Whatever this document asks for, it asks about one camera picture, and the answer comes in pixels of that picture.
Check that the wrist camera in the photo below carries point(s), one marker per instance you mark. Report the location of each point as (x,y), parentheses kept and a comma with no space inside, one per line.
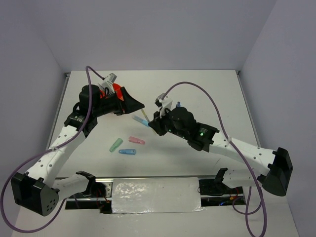
(163,102)
(108,82)

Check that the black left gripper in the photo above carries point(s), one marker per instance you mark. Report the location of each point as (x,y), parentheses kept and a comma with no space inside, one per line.
(129,105)

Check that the yellow thin highlighter pen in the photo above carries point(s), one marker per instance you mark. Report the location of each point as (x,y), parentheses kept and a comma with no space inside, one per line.
(145,115)

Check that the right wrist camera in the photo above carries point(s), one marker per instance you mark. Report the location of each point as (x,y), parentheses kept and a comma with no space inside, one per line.
(163,102)

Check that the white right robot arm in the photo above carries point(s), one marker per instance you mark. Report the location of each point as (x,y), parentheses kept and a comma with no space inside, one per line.
(270,169)

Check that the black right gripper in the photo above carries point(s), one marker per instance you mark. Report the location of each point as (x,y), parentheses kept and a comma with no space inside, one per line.
(157,122)

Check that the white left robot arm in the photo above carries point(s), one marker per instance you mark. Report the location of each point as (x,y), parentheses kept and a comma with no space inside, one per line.
(38,189)

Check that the blue highlighter marker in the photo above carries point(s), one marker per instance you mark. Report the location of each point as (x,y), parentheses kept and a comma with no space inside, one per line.
(140,120)

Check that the blue transparent cap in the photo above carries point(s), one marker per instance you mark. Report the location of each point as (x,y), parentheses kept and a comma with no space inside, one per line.
(127,151)

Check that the silver tape panel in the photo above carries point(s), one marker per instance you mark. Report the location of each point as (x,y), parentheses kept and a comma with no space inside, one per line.
(155,195)

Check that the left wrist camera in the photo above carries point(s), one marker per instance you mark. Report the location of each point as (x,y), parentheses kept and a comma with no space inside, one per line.
(108,82)

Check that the pink transparent cap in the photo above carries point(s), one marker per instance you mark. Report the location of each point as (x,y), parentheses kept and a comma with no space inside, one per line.
(136,140)

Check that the green transparent cap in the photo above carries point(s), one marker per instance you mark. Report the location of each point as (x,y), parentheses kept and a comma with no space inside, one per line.
(115,145)

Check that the orange round pen holder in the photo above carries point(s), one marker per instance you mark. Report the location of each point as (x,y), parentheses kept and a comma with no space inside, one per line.
(117,92)

